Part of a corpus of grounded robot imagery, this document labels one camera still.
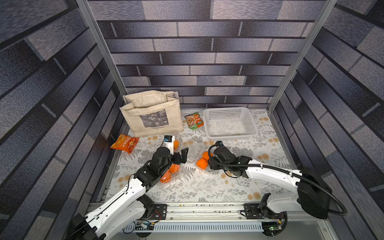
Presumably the orange fruit five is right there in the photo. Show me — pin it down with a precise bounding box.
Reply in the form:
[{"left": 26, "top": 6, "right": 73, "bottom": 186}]
[{"left": 173, "top": 140, "right": 180, "bottom": 150}]

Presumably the orange fruit one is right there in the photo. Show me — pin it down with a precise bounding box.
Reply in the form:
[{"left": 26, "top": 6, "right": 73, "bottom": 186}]
[{"left": 169, "top": 164, "right": 180, "bottom": 174}]

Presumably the orange fruit three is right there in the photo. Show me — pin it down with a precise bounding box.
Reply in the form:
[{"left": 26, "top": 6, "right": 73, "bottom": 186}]
[{"left": 202, "top": 152, "right": 213, "bottom": 162}]

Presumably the orange fruit two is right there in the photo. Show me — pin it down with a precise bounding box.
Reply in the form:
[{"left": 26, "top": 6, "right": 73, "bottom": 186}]
[{"left": 160, "top": 171, "right": 172, "bottom": 184}]

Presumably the orange fruit four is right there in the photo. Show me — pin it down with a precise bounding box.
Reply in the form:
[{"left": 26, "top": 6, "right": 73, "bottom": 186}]
[{"left": 197, "top": 159, "right": 209, "bottom": 170}]

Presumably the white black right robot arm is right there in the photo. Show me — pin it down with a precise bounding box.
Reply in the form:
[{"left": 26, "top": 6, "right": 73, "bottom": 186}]
[{"left": 208, "top": 141, "right": 332, "bottom": 220}]

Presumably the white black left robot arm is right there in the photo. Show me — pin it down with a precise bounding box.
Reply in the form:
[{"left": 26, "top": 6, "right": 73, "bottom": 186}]
[{"left": 65, "top": 147, "right": 189, "bottom": 240}]

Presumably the floral patterned table cloth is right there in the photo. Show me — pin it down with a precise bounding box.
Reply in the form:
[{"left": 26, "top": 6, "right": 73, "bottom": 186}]
[{"left": 103, "top": 110, "right": 292, "bottom": 203}]

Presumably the green red snack packet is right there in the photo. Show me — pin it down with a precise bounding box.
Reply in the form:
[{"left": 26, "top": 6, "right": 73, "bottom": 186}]
[{"left": 185, "top": 112, "right": 204, "bottom": 130}]

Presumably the white plastic perforated basket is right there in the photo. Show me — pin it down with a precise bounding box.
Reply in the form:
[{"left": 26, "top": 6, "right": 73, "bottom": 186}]
[{"left": 203, "top": 107, "right": 259, "bottom": 141}]

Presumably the orange red snack bag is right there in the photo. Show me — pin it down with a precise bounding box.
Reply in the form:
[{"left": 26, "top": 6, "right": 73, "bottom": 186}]
[{"left": 110, "top": 134, "right": 140, "bottom": 154}]

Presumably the cream Monet canvas tote bag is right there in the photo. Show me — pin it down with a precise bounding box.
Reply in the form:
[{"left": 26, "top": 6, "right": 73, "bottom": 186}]
[{"left": 120, "top": 90, "right": 183, "bottom": 137}]

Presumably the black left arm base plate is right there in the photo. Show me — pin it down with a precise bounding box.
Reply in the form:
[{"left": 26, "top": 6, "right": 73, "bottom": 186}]
[{"left": 144, "top": 204, "right": 168, "bottom": 222}]

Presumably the aluminium front rail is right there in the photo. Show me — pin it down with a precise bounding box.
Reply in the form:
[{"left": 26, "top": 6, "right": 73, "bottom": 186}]
[{"left": 83, "top": 201, "right": 329, "bottom": 223}]

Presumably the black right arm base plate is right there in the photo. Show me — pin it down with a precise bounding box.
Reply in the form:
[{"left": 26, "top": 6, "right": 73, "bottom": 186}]
[{"left": 243, "top": 202, "right": 286, "bottom": 220}]

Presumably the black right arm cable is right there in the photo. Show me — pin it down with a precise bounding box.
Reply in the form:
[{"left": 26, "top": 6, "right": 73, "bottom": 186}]
[{"left": 207, "top": 140, "right": 349, "bottom": 217}]

